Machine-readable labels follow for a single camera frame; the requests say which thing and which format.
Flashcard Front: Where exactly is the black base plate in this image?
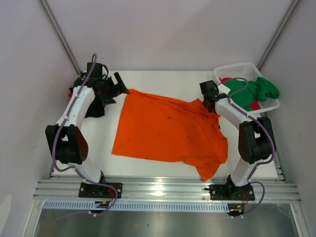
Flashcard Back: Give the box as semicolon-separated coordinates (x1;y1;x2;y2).
204;184;255;201
79;173;123;198

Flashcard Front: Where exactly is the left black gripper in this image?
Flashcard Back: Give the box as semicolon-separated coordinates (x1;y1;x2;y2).
97;73;129;105

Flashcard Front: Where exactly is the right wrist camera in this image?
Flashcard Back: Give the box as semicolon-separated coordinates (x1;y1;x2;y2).
218;84;231;95

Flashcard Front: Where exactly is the white plastic basket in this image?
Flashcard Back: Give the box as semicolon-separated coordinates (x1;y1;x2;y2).
213;62;280;114

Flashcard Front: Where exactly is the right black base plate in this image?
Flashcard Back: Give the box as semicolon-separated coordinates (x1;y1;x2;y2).
204;184;255;201

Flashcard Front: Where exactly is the pink t shirt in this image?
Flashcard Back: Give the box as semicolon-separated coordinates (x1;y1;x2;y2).
220;78;260;112

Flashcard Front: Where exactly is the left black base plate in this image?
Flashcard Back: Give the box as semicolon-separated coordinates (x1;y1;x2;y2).
79;173;123;198

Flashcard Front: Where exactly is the aluminium mounting rail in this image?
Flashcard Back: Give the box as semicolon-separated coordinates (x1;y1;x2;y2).
33;175;302;203

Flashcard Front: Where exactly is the black folded t shirt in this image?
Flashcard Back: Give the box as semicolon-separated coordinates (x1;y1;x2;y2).
69;86;106;119

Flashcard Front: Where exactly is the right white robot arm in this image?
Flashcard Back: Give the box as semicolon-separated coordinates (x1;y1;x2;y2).
199;80;276;199

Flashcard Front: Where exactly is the white slotted cable duct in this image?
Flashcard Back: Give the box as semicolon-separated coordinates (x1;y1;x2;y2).
43;199;229;213

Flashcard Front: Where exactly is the green t shirt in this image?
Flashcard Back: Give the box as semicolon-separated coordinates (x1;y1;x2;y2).
221;77;279;112

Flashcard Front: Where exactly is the orange t shirt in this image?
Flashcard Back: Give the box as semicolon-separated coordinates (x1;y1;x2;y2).
112;89;229;181

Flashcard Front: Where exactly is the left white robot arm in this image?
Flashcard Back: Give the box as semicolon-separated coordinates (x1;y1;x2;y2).
45;62;130;198

